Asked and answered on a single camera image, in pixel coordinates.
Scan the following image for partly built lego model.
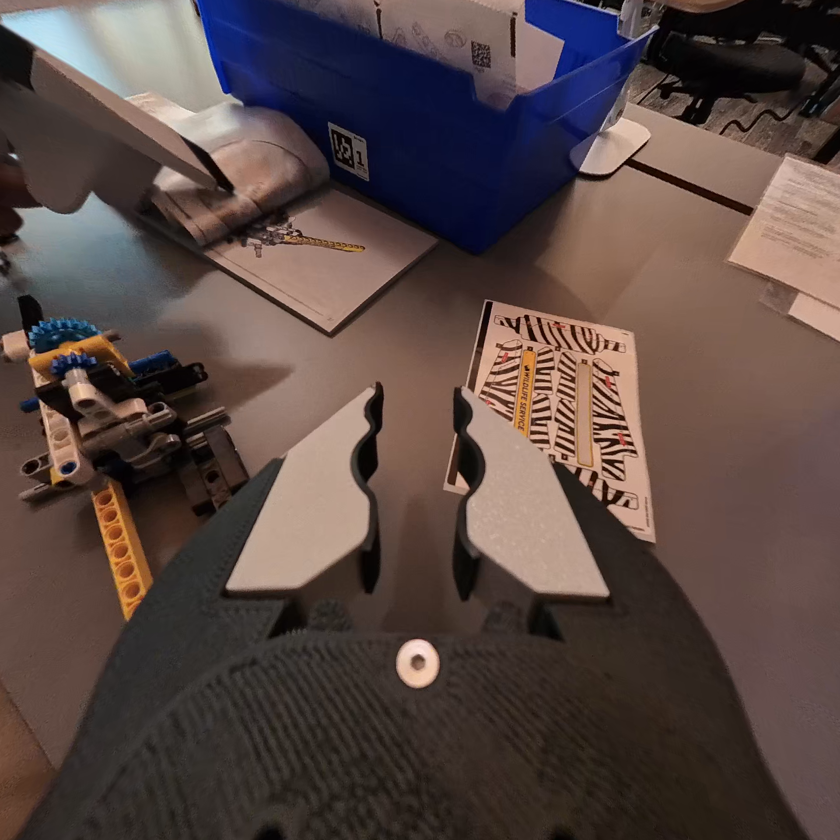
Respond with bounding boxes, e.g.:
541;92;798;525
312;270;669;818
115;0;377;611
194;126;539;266
0;295;250;621

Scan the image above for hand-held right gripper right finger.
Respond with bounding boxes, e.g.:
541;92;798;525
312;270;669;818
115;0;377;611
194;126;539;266
450;386;611;632

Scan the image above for lego instruction booklet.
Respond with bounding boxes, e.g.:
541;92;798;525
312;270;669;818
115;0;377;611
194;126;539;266
125;92;439;336

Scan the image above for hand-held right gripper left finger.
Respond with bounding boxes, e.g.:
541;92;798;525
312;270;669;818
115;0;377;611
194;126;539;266
225;382;387;618

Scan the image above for white cardboard box in bin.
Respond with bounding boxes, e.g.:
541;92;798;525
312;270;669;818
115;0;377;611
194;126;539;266
295;0;526;110

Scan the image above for white monitor stand base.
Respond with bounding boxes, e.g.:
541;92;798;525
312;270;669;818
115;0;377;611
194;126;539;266
570;98;652;177

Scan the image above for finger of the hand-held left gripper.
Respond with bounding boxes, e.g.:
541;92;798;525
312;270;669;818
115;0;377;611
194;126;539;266
0;92;160;215
26;49;236;194

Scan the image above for black coiled cable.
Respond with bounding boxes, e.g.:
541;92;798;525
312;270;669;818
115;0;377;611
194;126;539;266
718;104;813;136

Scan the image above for black office chair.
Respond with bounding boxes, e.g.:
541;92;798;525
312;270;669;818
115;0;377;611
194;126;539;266
646;0;840;127

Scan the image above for white paper in clear sleeve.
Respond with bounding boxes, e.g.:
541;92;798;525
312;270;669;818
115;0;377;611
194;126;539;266
760;282;840;343

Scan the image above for blue plastic storage bin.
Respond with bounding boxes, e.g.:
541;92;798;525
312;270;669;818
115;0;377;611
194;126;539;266
196;0;659;256

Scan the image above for plain white paper sheet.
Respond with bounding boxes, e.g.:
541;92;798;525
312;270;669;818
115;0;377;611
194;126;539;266
512;16;567;91

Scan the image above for laminated printed paper sheet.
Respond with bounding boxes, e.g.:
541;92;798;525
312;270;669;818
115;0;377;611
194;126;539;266
725;154;840;309

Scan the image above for zebra striped sticker sheet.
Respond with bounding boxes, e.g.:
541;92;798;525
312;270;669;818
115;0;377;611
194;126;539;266
444;300;657;544

